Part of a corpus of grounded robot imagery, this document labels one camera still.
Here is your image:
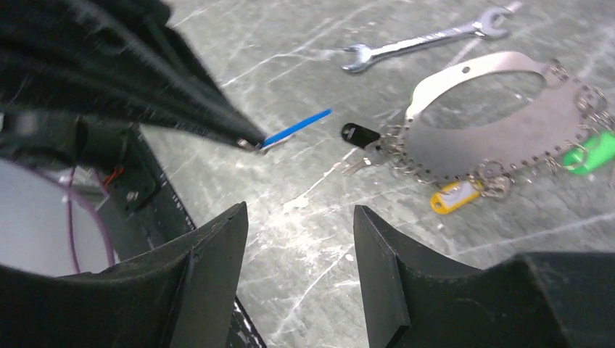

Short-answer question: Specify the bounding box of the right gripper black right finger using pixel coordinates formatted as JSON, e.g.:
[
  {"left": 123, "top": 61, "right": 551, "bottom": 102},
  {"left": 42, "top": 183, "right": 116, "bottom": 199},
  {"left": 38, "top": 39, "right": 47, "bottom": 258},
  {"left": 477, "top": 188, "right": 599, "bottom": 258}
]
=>
[{"left": 353, "top": 205, "right": 614, "bottom": 347}]

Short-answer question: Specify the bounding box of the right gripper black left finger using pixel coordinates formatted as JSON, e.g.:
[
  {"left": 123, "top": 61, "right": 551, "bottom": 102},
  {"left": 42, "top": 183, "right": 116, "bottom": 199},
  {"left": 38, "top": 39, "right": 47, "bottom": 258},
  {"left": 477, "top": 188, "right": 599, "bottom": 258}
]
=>
[{"left": 1, "top": 202, "right": 248, "bottom": 347}]

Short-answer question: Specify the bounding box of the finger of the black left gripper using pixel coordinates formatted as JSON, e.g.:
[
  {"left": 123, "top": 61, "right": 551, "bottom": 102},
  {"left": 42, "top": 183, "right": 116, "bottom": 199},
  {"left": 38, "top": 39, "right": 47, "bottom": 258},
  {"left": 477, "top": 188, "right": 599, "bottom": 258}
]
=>
[{"left": 1, "top": 1, "right": 265, "bottom": 147}]

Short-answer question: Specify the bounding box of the blue key tag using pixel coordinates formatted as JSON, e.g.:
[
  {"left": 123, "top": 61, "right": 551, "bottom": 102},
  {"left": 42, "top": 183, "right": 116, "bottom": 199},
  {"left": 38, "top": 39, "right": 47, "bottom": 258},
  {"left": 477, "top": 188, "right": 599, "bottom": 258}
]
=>
[{"left": 259, "top": 109, "right": 332, "bottom": 150}]

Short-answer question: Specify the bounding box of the steel key holder plate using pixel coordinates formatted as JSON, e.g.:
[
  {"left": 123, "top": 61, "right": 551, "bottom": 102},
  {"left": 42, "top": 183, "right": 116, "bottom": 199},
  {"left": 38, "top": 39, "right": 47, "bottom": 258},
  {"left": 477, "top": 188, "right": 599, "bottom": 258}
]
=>
[{"left": 392, "top": 51, "right": 608, "bottom": 183}]

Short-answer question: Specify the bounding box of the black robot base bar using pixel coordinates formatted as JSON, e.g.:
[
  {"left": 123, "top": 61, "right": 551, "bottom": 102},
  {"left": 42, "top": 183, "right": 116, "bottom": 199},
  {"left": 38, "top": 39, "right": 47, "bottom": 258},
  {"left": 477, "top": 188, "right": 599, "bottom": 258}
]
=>
[{"left": 94, "top": 125, "right": 268, "bottom": 348}]

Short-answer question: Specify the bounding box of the yellow key tag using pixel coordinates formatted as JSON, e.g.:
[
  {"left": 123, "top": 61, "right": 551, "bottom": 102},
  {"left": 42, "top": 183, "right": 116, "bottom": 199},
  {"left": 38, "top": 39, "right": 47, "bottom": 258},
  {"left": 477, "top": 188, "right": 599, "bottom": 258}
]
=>
[{"left": 430, "top": 181, "right": 482, "bottom": 215}]

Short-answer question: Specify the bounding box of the silver key on plate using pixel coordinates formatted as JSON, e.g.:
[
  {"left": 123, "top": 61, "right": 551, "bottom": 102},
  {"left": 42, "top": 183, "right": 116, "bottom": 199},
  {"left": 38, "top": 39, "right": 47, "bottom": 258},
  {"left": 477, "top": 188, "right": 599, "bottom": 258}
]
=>
[{"left": 342, "top": 157, "right": 373, "bottom": 176}]

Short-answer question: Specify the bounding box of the black key tag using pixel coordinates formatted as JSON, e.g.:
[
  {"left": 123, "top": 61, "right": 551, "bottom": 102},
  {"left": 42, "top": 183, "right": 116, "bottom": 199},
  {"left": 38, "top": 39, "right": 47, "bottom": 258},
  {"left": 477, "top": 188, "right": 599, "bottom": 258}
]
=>
[{"left": 340, "top": 123, "right": 381, "bottom": 149}]

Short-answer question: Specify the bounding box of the green key tag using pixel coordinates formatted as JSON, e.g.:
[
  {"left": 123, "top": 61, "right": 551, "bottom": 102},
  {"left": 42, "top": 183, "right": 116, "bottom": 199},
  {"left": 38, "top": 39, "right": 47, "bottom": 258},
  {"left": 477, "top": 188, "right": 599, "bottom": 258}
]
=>
[{"left": 562, "top": 131, "right": 614, "bottom": 175}]

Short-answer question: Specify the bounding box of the small silver wrench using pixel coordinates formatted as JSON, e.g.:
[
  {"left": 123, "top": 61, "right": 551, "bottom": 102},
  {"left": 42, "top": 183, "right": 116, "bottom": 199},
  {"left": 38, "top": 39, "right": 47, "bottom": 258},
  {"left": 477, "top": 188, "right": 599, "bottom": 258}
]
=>
[{"left": 341, "top": 7, "right": 513, "bottom": 74}]

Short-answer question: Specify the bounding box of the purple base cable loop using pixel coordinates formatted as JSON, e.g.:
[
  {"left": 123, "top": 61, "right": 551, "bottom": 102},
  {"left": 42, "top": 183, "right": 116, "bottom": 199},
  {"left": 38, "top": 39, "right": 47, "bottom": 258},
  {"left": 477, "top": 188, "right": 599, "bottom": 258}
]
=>
[{"left": 14, "top": 160, "right": 117, "bottom": 275}]

